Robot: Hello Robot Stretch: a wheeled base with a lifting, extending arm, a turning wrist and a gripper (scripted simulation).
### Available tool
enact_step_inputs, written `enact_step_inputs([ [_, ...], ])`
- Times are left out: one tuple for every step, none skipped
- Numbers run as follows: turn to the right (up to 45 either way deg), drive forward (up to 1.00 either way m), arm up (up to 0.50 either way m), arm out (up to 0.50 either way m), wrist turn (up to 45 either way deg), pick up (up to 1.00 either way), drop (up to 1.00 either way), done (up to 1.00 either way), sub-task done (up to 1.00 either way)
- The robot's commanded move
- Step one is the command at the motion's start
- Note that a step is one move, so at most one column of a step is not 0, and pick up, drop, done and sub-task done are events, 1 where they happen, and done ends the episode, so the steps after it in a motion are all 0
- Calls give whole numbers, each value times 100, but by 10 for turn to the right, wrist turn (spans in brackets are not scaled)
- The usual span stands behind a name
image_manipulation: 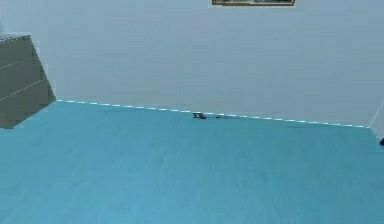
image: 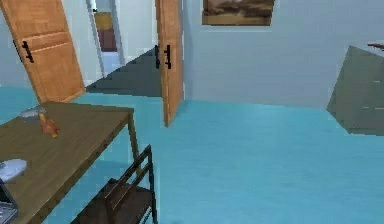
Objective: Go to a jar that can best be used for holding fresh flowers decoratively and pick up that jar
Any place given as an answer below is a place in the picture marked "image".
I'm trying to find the orange wooden room door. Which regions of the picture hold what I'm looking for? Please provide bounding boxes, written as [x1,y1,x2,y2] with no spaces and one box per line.
[154,0,185,128]
[0,0,87,104]

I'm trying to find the dark wooden chair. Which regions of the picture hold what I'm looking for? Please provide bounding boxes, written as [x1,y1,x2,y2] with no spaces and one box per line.
[70,144,159,224]

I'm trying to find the brown wooden table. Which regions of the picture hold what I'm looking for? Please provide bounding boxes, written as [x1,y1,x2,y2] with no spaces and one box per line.
[0,101,141,224]

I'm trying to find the orange red bottle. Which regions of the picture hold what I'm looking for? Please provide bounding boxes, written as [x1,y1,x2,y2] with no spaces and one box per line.
[38,111,60,139]

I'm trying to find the grey round bowl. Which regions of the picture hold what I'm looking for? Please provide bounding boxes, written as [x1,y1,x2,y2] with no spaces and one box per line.
[19,106,47,122]

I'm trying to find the grey green cabinet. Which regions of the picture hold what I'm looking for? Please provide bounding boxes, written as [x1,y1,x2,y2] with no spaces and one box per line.
[326,45,384,137]

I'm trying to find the pale grey round plate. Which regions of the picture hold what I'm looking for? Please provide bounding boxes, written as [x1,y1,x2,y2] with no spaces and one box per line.
[0,158,28,184]

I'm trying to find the dark flat object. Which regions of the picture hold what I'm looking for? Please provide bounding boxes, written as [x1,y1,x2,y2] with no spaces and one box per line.
[367,41,384,52]

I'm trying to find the grey laptop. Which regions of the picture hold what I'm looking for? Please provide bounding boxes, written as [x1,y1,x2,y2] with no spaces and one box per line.
[0,179,20,224]

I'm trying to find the black door handle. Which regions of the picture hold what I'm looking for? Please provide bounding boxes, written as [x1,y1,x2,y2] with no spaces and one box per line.
[21,40,35,64]
[163,44,173,70]

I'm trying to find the brown framed wall picture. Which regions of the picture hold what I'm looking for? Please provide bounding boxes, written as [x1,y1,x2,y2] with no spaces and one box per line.
[201,0,276,27]

